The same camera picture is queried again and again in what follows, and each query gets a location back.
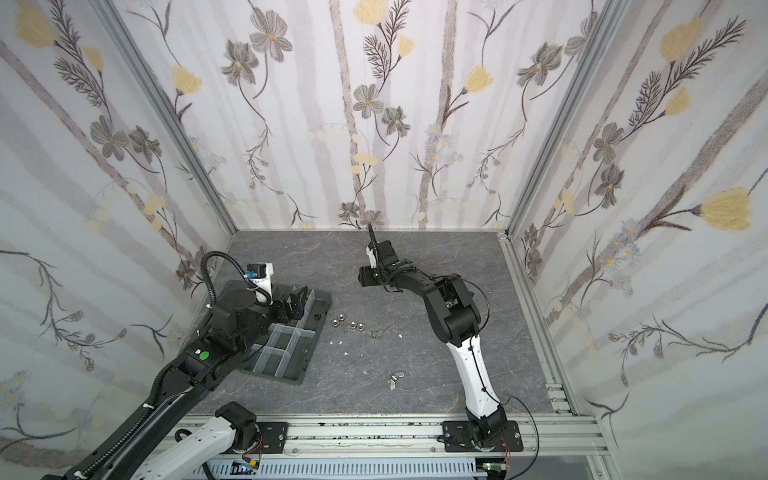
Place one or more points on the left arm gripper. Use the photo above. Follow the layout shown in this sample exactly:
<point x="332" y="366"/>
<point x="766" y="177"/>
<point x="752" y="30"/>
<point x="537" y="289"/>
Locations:
<point x="296" y="306"/>

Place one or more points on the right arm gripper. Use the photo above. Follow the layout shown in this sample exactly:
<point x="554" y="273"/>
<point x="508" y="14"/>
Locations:
<point x="380" y="267"/>

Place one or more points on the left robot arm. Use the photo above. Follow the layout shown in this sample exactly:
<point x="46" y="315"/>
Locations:
<point x="237" y="319"/>

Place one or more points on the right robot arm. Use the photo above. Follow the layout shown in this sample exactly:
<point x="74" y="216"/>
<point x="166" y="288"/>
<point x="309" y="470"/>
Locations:
<point x="456" y="322"/>

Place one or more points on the silver hex nut cluster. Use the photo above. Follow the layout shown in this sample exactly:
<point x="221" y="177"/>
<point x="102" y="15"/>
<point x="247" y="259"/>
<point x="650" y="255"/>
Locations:
<point x="342" y="320"/>

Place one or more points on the green compartment organizer box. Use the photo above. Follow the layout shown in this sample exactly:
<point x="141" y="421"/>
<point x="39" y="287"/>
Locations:
<point x="283" y="354"/>

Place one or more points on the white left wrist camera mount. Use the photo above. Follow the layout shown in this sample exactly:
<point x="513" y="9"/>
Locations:
<point x="258" y="275"/>

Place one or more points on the silver wing nut near rail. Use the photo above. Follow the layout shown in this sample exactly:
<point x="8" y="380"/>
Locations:
<point x="394" y="378"/>

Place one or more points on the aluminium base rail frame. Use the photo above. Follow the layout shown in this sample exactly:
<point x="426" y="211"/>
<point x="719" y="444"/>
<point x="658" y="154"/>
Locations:
<point x="382" y="446"/>

